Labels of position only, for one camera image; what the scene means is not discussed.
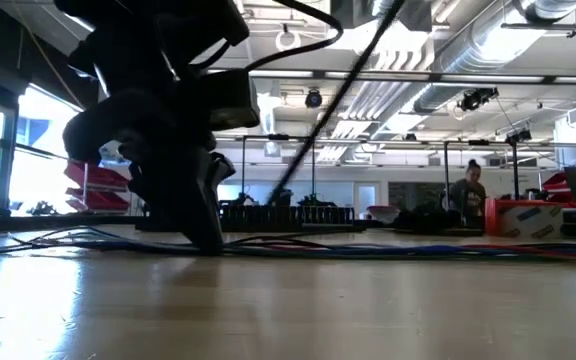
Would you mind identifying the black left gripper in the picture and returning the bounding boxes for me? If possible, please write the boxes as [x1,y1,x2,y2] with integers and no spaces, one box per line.
[62,47,237,255]

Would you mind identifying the coloured cable bundle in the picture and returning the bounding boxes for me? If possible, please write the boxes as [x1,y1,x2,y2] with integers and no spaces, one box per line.
[0,224,576,263]

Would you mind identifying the red storage bins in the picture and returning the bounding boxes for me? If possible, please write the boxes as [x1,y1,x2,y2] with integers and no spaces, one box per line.
[64,159,132,214]

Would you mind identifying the black ceiling spotlight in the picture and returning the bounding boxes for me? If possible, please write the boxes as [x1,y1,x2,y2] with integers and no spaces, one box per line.
[304,88,324,109]
[457,87,500,112]

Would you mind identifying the white globe lamp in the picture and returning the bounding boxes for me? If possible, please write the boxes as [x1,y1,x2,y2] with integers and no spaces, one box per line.
[274,25,302,53]

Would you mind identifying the white bowl red rim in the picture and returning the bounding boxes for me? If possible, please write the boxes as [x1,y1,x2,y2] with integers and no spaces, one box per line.
[366,204,402,225]

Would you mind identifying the person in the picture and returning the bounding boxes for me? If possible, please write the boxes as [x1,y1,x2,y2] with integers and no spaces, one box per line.
[448,158,490,229]

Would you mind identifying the long overhead light bar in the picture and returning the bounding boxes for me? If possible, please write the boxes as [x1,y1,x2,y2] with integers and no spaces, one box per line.
[207,68,576,86]

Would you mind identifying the red taped cardboard box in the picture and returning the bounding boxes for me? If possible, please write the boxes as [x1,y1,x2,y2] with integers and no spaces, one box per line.
[485,197,565,239]

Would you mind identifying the black background rig frame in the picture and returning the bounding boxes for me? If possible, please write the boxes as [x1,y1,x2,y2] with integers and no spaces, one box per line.
[241,133,317,202]
[442,139,520,201]

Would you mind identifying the black aluminium table frame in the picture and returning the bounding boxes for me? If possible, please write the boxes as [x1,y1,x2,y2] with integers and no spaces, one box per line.
[0,213,487,237]

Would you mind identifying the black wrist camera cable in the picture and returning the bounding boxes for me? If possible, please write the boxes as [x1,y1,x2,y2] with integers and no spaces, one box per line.
[187,0,345,74]

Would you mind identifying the silver ventilation duct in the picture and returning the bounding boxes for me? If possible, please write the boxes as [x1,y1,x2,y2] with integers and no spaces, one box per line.
[412,0,576,114]

